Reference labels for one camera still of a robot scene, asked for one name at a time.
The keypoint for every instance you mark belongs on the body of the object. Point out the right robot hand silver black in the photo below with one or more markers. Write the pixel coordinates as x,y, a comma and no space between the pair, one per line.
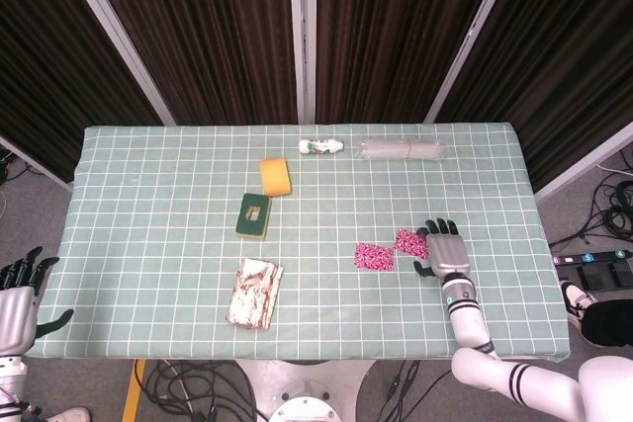
447,256

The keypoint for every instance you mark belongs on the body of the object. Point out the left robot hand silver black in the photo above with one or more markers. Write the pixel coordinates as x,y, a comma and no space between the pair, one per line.
15,313

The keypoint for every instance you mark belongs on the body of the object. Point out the pink patterned packet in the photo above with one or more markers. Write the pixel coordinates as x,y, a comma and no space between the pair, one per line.
410,243
374,257

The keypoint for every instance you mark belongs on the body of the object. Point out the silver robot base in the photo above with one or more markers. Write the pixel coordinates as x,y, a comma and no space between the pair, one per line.
301,387

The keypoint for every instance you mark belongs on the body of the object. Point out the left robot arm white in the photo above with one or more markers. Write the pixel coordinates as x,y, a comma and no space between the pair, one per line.
10,385

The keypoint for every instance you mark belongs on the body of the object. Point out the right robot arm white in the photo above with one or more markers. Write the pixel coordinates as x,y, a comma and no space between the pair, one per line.
467,318

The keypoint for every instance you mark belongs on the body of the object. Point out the bundle of clear straws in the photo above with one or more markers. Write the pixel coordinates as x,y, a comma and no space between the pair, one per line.
400,150

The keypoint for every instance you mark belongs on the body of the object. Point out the white shoe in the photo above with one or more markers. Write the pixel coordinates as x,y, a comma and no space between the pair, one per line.
71,415

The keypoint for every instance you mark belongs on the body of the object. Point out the yellow floor tape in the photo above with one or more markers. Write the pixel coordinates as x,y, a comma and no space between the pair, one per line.
133,390

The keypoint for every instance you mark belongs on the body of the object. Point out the green checked tablecloth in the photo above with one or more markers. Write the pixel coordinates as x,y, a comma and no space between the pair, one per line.
148,264

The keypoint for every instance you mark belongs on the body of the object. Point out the black foot pedal unit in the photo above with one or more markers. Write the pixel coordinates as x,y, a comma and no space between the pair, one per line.
605,271

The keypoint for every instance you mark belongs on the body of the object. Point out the small white bottle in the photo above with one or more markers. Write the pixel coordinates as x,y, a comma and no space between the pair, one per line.
320,146

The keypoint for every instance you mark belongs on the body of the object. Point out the black trouser leg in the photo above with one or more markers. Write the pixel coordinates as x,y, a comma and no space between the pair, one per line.
610,325

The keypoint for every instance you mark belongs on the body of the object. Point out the yellow sponge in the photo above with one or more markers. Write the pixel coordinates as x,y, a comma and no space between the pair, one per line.
276,177

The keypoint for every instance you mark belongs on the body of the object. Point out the silver foil bag red print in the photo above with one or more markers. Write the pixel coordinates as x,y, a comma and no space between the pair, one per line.
253,301

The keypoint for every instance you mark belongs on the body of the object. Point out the green-topped sponge with hole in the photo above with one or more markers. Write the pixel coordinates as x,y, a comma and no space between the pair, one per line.
247,227

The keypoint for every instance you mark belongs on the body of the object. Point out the dark brown curtain panel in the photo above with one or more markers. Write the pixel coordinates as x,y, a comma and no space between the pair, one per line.
44,46
569,56
390,31
198,31

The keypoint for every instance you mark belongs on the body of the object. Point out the white partition base rail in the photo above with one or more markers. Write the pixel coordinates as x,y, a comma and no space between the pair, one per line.
34,162
583,162

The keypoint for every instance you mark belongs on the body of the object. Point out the white partition frame post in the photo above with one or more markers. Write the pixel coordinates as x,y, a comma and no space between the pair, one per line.
472,41
302,36
116,36

